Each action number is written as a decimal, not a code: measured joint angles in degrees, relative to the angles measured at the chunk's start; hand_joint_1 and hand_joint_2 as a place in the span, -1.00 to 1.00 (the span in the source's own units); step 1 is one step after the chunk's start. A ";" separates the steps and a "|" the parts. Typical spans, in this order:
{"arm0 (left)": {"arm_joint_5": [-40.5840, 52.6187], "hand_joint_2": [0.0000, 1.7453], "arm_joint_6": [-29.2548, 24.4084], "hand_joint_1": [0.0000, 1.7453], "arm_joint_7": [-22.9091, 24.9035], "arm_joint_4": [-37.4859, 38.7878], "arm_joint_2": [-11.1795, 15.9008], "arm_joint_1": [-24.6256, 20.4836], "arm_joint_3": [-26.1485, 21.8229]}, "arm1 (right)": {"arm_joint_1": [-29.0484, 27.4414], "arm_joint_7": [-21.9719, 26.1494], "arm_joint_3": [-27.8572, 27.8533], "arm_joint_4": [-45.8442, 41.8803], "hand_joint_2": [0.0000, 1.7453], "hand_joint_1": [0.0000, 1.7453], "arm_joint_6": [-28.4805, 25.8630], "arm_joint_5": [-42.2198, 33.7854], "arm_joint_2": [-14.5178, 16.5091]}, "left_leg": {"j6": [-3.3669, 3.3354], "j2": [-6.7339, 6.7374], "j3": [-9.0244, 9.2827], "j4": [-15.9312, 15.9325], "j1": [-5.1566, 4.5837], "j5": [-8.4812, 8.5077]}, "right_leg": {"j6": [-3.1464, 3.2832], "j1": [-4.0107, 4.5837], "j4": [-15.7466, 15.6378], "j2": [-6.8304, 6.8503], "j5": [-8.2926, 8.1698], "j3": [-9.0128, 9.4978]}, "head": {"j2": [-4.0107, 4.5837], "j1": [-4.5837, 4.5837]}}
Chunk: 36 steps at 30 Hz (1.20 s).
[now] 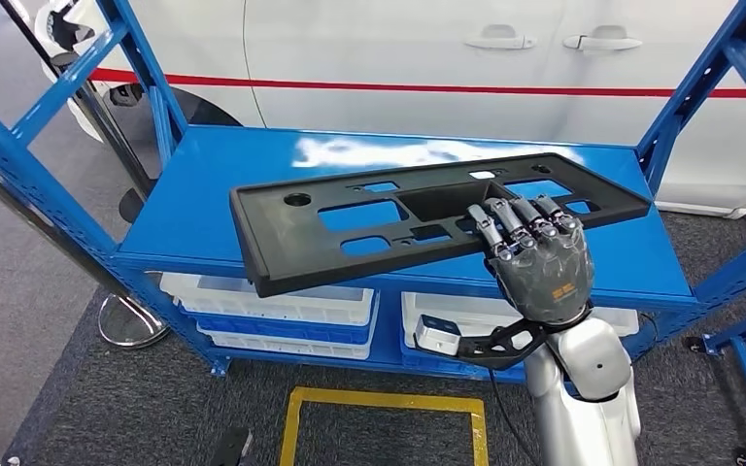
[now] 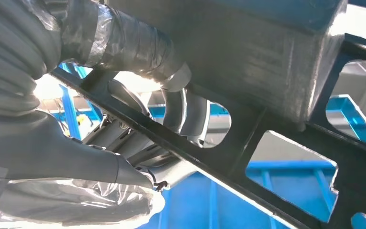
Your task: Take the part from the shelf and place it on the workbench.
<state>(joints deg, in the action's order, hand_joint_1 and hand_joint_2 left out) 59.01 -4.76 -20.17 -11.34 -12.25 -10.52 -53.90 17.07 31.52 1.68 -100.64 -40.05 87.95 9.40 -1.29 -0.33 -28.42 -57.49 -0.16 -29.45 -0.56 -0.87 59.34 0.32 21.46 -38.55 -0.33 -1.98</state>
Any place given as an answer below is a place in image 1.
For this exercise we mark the white plastic bin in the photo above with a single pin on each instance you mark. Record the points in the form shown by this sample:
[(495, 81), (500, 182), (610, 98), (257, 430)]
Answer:
[(283, 347), (469, 305), (321, 305)]

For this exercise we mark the yellow floor tape square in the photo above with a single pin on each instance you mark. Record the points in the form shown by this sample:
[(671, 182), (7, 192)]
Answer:
[(379, 400)]

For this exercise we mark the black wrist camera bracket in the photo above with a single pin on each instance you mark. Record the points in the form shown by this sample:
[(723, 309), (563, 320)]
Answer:
[(476, 354)]

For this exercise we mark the black wheeled robot base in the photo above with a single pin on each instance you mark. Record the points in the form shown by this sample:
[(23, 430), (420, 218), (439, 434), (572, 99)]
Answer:
[(230, 447)]

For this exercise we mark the black plastic panel part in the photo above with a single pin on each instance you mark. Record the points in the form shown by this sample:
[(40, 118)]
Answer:
[(283, 244)]

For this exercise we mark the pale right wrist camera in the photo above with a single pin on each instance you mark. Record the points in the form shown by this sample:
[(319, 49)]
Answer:
[(437, 337)]

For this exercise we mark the blue plastic bin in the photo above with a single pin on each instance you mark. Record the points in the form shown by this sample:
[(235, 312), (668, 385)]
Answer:
[(431, 368)]

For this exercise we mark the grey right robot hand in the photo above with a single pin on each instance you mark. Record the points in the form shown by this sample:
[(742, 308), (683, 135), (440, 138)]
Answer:
[(547, 276)]

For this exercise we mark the white car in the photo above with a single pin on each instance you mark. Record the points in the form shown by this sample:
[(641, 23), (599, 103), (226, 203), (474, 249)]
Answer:
[(379, 38)]

